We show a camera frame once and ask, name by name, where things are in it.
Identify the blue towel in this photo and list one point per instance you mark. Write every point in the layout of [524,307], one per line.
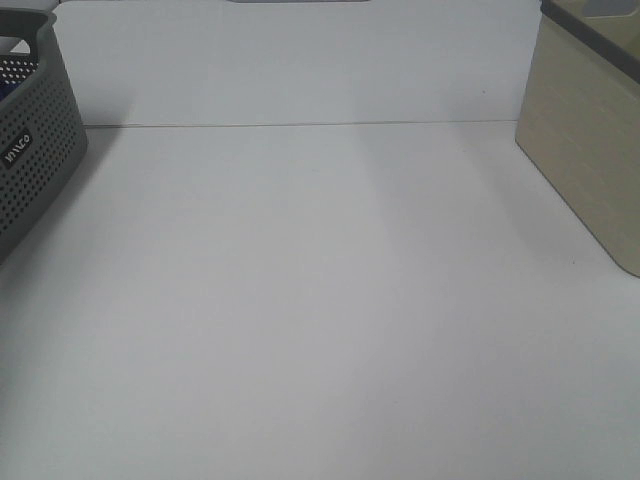
[7,87]

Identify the grey perforated plastic basket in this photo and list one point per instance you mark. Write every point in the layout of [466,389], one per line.
[43,139]

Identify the beige storage bin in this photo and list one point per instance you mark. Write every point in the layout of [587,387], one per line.
[579,119]

